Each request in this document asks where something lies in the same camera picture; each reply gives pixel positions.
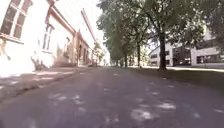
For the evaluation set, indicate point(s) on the grey pavement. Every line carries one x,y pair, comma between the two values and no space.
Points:
30,79

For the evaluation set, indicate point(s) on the row of trees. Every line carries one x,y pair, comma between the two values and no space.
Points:
161,23

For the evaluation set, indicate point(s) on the grass strip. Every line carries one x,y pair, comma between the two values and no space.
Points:
186,76

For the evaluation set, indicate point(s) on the grey asphalt road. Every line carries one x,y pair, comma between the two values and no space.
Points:
113,96

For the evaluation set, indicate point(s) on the small tree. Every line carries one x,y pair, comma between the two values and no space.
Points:
98,52

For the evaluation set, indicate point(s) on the pale building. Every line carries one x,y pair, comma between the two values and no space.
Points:
33,40

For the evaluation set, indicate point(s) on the white building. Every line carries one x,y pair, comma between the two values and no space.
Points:
203,55

